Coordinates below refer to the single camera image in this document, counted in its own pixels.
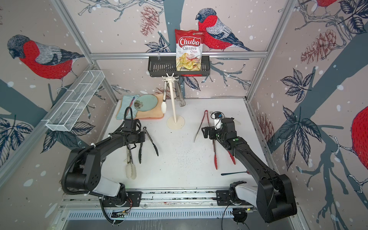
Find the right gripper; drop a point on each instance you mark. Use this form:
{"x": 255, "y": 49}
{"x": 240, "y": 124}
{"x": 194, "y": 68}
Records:
{"x": 211, "y": 130}

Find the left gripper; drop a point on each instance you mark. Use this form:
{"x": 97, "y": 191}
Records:
{"x": 143, "y": 137}

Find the black steel tongs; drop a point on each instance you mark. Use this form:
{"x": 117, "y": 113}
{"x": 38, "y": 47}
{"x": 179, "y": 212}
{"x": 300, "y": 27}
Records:
{"x": 141, "y": 145}

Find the all steel slotted tongs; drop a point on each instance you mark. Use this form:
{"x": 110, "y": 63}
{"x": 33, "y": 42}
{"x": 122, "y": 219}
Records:
{"x": 179, "y": 94}

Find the white small tongs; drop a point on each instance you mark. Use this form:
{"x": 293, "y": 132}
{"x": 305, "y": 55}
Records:
{"x": 163, "y": 105}

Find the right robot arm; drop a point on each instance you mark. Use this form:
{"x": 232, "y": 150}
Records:
{"x": 273, "y": 196}

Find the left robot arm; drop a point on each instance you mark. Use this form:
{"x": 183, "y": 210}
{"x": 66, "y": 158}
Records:
{"x": 82, "y": 174}

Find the white tipped tongs right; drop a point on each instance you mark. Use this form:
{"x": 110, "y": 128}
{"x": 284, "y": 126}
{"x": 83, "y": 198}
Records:
{"x": 237, "y": 122}

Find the red tipped steel tongs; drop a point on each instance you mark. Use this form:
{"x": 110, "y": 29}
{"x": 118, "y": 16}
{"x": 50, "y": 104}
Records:
{"x": 215, "y": 155}

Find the cream utensil rack stand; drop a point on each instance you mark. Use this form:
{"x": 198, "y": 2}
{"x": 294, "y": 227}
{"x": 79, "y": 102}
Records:
{"x": 175, "y": 122}

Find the teal cloth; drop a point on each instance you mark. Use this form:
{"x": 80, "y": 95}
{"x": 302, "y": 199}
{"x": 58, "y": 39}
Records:
{"x": 124, "y": 103}

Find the light green plate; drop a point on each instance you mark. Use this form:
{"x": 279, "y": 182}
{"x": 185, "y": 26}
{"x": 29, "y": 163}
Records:
{"x": 145, "y": 102}

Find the orange cutting board mat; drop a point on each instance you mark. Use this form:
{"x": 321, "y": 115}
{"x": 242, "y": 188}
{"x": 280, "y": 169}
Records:
{"x": 155, "y": 113}

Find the red packet under basket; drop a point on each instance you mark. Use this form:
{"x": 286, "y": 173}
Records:
{"x": 192, "y": 75}

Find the Chuba cassava chips bag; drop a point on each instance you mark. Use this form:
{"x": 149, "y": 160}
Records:
{"x": 189, "y": 48}

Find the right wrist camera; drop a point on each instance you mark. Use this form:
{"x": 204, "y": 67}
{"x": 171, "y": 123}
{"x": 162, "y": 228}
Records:
{"x": 217, "y": 116}

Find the thin red handled tongs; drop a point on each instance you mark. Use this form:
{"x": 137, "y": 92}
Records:
{"x": 205, "y": 115}

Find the pink handled utensil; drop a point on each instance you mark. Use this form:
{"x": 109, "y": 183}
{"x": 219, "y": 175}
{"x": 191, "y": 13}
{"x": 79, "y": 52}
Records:
{"x": 130, "y": 105}

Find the iridescent spoon dark handle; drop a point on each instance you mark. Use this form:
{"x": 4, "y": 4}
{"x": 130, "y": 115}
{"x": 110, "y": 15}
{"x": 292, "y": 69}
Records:
{"x": 229, "y": 173}

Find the white wire mesh shelf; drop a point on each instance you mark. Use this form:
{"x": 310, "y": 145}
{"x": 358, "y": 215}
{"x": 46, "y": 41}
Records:
{"x": 77, "y": 99}

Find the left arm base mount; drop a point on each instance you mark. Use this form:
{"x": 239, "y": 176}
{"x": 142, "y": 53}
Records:
{"x": 123, "y": 200}

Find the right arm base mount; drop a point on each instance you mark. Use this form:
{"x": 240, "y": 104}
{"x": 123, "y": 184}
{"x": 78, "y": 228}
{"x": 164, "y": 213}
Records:
{"x": 225, "y": 197}

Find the dark wall basket shelf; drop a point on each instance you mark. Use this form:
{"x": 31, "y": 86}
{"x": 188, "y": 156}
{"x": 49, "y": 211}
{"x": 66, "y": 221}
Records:
{"x": 158, "y": 67}

